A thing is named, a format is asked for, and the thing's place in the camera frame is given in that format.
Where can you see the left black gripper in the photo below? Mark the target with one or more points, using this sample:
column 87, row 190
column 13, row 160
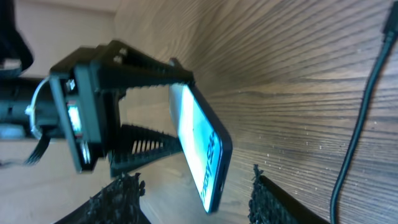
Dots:
column 87, row 86

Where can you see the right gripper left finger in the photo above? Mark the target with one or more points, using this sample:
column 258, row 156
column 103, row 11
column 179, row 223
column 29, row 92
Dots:
column 118, row 202

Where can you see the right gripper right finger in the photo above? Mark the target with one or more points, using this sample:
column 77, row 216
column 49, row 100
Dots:
column 270, row 204

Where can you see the Samsung Galaxy smartphone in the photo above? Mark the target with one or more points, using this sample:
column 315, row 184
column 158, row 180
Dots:
column 206, row 144

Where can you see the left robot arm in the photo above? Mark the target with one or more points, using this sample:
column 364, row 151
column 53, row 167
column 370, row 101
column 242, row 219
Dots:
column 27, row 106

